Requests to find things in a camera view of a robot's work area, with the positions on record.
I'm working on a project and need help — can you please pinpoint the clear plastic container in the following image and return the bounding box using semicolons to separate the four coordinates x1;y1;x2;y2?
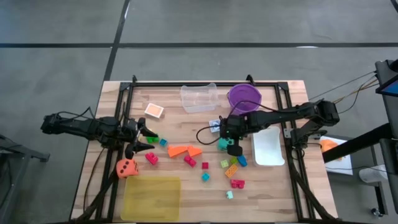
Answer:
180;82;219;113

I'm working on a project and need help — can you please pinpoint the white paper sheet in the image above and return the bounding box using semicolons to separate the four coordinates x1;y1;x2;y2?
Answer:
318;136;354;176

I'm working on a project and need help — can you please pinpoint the large red-pink block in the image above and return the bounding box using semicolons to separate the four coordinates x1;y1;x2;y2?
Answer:
144;151;159;166

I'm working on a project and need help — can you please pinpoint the thin tan cable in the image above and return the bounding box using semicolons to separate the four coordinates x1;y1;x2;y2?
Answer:
307;70;379;116

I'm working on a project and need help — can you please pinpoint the red-pink stepped block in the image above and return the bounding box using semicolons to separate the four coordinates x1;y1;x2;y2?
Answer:
183;154;198;168

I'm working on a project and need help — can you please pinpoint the yellow translucent plastic bin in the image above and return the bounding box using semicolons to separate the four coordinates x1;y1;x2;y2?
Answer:
120;175;182;222

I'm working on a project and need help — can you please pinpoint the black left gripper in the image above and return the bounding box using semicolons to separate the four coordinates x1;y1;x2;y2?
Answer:
116;117;159;160

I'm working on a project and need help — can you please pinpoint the black equipment stand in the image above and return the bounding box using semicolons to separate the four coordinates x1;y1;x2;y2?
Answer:
322;58;398;215

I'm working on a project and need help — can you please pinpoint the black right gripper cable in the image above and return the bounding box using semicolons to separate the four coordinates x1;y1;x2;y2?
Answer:
195;100;282;146

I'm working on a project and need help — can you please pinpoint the teal foam die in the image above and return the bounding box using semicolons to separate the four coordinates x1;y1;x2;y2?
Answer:
216;136;236;152

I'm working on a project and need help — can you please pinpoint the large orange sloped block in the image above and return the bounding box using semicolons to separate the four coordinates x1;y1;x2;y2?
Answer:
167;145;189;159

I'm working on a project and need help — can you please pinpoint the orange foam die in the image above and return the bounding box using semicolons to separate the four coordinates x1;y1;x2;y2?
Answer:
116;158;139;179

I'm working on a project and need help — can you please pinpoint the orange object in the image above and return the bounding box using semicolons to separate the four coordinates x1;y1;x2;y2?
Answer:
320;139;342;161

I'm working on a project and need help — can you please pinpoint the purple monster face bucket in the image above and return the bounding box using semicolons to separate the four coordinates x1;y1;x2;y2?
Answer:
226;83;262;116

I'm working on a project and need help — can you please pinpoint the black aluminium table frame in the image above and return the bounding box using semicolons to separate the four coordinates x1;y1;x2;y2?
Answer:
74;74;335;223

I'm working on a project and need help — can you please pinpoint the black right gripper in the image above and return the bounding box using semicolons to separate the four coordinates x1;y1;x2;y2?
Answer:
219;113;250;157

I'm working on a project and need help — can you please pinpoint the brown cable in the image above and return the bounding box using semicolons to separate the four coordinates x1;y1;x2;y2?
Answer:
82;147;105;214

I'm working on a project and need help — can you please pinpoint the grey metal stand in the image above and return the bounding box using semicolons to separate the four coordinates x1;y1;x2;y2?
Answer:
0;133;50;224

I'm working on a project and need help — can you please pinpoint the small orange sloped block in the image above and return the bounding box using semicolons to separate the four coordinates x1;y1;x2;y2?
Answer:
187;145;203;158

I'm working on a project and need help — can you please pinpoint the blue tablet screen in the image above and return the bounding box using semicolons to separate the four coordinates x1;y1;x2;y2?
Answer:
375;74;398;97

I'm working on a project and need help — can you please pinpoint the white plastic object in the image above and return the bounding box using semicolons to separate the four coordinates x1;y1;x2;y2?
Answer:
359;164;389;184

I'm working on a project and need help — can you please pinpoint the white plastic bin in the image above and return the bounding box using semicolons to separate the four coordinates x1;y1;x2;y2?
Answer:
251;126;285;167

